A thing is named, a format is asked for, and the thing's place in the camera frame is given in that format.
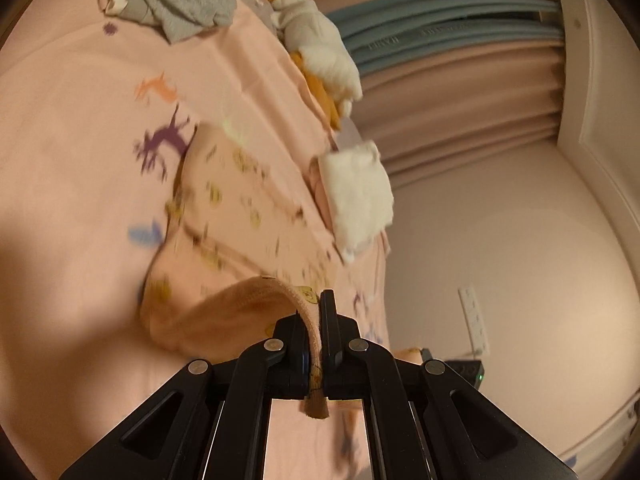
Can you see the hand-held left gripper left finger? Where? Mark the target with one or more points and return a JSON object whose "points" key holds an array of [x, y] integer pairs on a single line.
{"points": [[292, 360]]}

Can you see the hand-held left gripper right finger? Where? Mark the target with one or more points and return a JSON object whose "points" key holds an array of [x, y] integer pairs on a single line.
{"points": [[328, 345]]}

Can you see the pink cartoon print garment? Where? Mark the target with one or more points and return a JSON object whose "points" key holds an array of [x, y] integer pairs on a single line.
{"points": [[240, 205]]}

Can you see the black device with green light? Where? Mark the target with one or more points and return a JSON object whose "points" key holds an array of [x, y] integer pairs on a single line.
{"points": [[462, 371]]}

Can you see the white folded fluffy cloth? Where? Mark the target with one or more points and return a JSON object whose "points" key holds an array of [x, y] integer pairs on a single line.
{"points": [[357, 200]]}

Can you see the pink curtain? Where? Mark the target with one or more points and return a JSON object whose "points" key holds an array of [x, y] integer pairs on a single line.
{"points": [[475, 110]]}

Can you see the white and orange plush toy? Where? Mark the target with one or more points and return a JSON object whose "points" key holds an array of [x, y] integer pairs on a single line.
{"points": [[325, 55]]}

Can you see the pink animal print bed sheet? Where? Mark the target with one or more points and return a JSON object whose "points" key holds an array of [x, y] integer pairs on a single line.
{"points": [[75, 135]]}

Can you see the blue-grey curtain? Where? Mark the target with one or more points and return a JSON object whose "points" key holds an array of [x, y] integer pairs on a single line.
{"points": [[450, 30]]}

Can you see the white wall outlet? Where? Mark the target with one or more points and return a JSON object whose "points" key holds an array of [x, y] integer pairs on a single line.
{"points": [[474, 320]]}

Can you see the white door frame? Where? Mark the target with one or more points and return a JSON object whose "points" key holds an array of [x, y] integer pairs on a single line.
{"points": [[600, 85]]}

